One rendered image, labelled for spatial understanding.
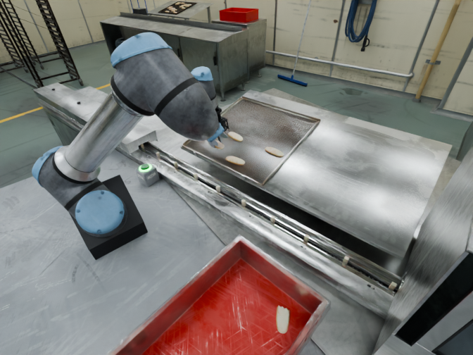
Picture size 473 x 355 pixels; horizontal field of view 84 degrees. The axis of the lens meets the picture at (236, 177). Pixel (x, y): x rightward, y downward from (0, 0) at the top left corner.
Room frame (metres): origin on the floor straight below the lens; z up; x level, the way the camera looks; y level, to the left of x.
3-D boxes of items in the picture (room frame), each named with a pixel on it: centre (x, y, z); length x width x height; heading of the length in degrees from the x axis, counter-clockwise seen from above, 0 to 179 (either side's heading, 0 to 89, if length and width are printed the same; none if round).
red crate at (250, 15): (4.70, -0.16, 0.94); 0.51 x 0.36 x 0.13; 52
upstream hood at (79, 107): (1.61, 0.95, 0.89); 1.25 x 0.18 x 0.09; 48
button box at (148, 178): (0.96, 0.41, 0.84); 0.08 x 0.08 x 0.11; 48
